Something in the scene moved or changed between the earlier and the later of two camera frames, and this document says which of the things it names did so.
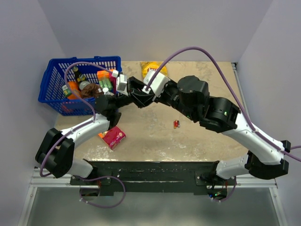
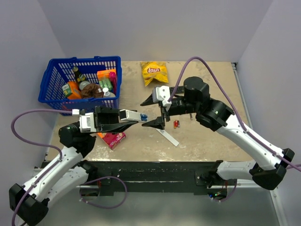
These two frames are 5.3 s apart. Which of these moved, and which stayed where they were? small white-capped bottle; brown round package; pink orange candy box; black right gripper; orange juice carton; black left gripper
Moved: black left gripper; black right gripper
Stayed: orange juice carton; pink orange candy box; brown round package; small white-capped bottle
